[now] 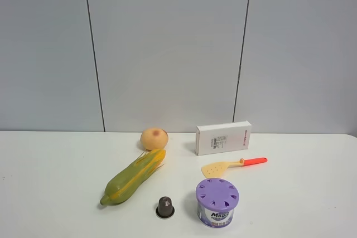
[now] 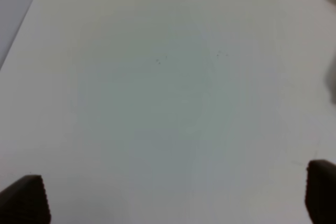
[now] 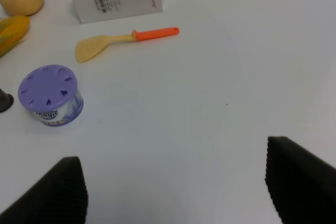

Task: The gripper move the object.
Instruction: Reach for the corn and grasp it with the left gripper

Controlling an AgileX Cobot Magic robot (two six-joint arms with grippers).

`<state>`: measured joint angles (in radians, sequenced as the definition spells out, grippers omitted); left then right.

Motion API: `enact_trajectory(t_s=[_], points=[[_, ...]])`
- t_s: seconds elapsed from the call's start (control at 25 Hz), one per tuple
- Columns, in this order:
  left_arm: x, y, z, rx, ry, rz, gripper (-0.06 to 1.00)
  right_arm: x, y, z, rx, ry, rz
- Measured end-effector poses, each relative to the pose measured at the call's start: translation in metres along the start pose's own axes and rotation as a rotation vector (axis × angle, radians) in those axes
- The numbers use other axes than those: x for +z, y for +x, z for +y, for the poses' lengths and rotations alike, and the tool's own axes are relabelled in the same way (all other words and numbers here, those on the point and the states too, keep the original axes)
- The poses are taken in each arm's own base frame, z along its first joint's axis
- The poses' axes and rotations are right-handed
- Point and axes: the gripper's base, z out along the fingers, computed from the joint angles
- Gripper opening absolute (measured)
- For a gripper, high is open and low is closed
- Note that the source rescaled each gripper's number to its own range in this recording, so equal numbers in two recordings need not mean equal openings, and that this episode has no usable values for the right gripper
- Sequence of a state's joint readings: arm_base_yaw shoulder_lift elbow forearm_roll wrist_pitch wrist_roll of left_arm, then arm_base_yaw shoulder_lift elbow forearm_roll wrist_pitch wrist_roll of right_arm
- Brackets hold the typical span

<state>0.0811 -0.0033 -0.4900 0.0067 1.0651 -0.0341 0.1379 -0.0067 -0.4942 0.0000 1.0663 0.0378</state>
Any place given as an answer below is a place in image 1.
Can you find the purple lidded air freshener can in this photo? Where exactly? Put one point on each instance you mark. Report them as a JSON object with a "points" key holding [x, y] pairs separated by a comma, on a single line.
{"points": [[216, 200]]}

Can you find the peach coloured round fruit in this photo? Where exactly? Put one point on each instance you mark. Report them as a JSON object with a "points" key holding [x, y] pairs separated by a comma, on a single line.
{"points": [[154, 138]]}

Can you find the yellow spatula with red handle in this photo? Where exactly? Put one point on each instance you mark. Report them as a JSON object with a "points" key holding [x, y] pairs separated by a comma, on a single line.
{"points": [[216, 170]]}

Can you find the green yellow toy corn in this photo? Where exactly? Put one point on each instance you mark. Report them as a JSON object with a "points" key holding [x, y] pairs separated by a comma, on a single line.
{"points": [[122, 186]]}

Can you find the white cardboard box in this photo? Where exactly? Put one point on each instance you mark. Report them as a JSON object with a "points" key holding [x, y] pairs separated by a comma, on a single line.
{"points": [[221, 138]]}

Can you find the dark grey coffee capsule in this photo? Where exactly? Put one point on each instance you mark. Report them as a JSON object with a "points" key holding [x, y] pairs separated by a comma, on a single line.
{"points": [[165, 209]]}

